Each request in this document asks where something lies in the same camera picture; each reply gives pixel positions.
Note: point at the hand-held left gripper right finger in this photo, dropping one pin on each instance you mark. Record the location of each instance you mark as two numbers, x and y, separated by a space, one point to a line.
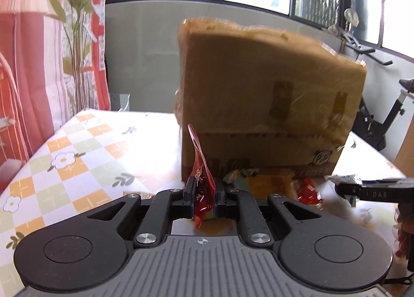
220 196

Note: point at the person's right hand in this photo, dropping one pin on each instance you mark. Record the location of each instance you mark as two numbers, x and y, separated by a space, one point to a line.
401 235

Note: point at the black exercise bike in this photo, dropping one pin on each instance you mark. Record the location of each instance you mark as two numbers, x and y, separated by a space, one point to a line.
372 122

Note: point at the white snack packet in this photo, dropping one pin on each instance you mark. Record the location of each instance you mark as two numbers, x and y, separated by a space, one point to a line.
346 180

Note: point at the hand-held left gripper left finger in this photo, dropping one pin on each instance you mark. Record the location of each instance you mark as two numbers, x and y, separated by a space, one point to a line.
190 194

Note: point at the plastic-lined cardboard box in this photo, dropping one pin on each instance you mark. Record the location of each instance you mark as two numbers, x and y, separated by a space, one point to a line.
258 106

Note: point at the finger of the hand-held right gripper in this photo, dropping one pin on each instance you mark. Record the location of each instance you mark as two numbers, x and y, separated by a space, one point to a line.
378 193
388 181

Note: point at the small pale snack packet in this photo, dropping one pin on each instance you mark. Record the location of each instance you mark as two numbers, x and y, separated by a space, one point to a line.
241 175

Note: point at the white plastic bag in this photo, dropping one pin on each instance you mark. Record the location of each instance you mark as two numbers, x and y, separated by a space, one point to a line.
351 18

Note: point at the yellow snack packet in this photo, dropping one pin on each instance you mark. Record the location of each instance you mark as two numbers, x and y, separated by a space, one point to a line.
275 184

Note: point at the printed curtain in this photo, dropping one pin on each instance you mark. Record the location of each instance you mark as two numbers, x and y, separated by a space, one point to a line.
29 74

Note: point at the tan wooden panel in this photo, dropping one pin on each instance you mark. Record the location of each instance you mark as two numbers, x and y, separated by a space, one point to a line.
406 154

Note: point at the red snack packet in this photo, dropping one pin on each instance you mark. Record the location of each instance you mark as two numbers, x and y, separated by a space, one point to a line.
202 183
309 192

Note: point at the checked floral tablecloth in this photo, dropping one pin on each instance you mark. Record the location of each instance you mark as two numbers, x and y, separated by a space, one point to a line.
81 161

